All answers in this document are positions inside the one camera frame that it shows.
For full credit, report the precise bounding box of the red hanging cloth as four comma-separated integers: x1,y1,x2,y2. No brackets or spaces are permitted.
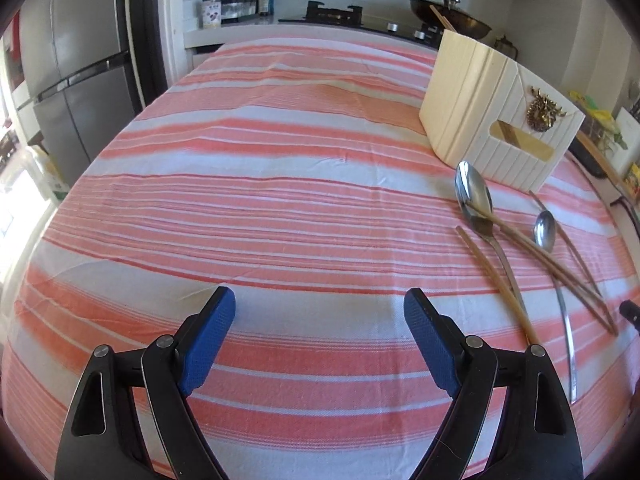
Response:
9,9,26,92

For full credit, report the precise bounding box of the wire basket with yellow bags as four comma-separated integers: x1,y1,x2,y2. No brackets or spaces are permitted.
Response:
567,89,626,156

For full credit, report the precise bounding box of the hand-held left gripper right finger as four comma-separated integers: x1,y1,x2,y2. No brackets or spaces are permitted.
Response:
402,287,586,480

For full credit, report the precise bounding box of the pink striped tablecloth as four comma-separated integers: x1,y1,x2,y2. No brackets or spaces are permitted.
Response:
0,35,640,480

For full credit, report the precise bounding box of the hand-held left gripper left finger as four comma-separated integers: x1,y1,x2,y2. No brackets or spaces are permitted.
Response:
54,286,237,480

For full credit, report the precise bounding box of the bunch of wooden chopsticks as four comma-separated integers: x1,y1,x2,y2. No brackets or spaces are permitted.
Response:
429,4,621,349

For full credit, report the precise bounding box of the white label spice jar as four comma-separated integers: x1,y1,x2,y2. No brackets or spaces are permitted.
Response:
201,0,223,30

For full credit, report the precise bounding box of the black glass cooktop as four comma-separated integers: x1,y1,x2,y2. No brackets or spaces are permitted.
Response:
277,7,447,52

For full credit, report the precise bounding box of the cardboard box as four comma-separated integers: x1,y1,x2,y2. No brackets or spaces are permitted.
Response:
27,144,71,202

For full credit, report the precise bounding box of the wooden cutting board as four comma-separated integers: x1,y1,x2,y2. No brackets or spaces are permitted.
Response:
575,130,637,202

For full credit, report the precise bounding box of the white knife block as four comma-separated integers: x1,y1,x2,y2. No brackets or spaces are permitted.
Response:
612,107,640,166

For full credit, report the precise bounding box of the grey refrigerator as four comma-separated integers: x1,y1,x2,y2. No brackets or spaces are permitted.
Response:
10,0,139,162

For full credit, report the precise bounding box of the dark wok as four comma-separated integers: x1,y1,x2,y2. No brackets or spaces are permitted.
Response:
408,0,494,41

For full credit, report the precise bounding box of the black elongated tray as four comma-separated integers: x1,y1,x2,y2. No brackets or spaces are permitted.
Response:
567,135,609,179

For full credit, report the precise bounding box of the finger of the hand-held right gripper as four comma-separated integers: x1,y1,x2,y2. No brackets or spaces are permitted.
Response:
620,300,640,332

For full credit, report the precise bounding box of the cream ribbed utensil holder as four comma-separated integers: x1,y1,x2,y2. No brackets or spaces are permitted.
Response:
418,29,587,194

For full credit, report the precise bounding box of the black burner grate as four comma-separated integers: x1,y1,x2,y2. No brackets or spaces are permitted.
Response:
305,0,364,25

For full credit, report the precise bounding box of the black door frame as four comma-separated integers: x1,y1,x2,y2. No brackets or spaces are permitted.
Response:
115,0,169,112

